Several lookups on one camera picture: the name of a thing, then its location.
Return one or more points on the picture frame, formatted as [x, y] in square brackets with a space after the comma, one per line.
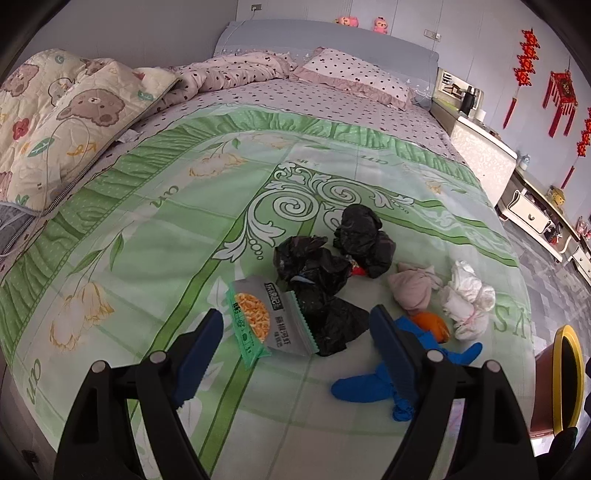
[445, 83]

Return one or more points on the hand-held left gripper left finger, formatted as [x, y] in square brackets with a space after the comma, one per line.
[198, 360]

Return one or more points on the dotted grey bedsheet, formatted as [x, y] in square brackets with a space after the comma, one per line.
[300, 97]

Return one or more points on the pink dotted duvet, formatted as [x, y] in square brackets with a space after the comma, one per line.
[231, 71]

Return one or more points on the pink dotted pillow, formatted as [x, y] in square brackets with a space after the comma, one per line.
[355, 76]

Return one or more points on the black thermos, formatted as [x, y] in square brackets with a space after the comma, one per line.
[468, 99]

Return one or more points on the green floral bedsheet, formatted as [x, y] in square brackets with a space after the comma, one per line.
[138, 240]

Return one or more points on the red Chinese knot decorations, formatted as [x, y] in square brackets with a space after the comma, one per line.
[526, 55]

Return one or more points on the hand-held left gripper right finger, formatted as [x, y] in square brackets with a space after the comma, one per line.
[392, 350]

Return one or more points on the red tasselled knot decoration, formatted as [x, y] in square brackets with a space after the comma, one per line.
[563, 90]

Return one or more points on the yellow rimmed trash bin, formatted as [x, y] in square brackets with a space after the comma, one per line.
[565, 364]

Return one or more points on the bear print quilt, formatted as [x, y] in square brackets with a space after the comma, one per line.
[69, 110]

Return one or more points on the green grey snack packet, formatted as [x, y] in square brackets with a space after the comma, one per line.
[258, 318]

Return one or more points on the small white jar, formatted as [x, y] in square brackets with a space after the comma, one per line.
[524, 161]

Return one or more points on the blue sock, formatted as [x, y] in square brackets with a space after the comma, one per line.
[360, 387]

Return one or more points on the white tissue roll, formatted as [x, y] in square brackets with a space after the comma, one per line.
[481, 116]

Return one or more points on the round black plastic bag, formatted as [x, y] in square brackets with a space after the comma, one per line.
[360, 235]

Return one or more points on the grey striped mattress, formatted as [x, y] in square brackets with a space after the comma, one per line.
[14, 230]

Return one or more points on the white low cabinet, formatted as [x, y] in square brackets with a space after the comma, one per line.
[531, 217]

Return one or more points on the white nightstand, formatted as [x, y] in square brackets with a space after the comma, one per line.
[480, 152]

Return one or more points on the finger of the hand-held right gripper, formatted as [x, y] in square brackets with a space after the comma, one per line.
[565, 443]

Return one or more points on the grey blue headboard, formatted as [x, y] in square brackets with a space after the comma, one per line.
[323, 39]

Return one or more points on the yellow toy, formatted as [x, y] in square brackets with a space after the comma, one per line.
[558, 196]

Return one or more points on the red paper character decoration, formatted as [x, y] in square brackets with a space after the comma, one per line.
[585, 138]

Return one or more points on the red foil wrapper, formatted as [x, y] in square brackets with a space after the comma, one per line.
[358, 270]

